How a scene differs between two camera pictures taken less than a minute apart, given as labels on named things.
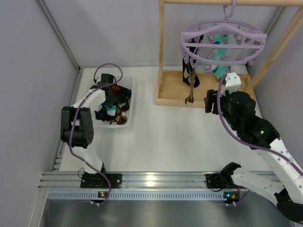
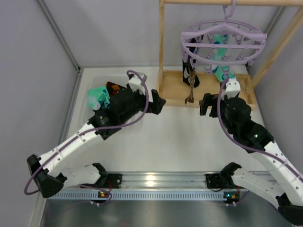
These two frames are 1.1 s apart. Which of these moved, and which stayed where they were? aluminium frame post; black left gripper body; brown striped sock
Moved: black left gripper body
Stayed: brown striped sock; aluminium frame post
